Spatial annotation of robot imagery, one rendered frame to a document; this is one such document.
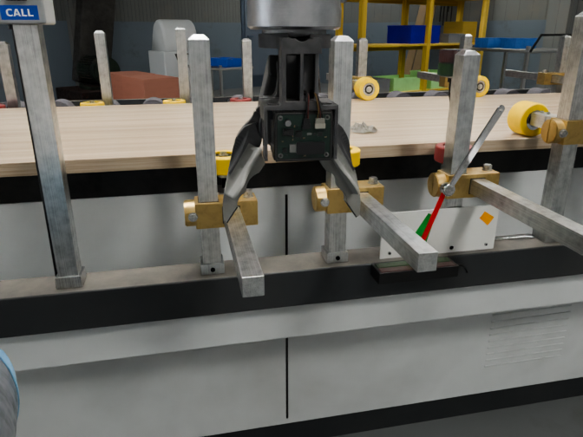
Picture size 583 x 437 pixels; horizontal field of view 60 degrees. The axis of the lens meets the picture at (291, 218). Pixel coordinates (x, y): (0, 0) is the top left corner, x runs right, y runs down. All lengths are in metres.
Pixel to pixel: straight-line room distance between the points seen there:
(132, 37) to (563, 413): 9.24
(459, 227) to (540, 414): 0.92
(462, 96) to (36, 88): 0.75
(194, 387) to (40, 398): 0.37
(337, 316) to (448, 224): 0.31
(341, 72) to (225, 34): 10.02
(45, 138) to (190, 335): 0.47
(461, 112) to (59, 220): 0.77
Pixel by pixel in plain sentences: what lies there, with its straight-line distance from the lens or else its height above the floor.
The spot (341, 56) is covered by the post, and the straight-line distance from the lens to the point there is 0.93.
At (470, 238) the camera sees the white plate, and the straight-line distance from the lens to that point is 1.13.
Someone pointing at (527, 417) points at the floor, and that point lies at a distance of 1.86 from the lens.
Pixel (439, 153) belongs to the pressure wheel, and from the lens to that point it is 1.14.
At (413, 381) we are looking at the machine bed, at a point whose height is 0.18.
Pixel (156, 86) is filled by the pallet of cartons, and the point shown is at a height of 0.64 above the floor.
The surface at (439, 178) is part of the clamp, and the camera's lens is 1.05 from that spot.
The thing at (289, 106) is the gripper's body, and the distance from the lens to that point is 0.48.
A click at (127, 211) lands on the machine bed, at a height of 0.76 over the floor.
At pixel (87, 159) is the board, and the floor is 0.90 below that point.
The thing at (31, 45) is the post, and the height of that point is 1.12.
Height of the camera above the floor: 1.14
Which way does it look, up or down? 20 degrees down
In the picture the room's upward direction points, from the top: straight up
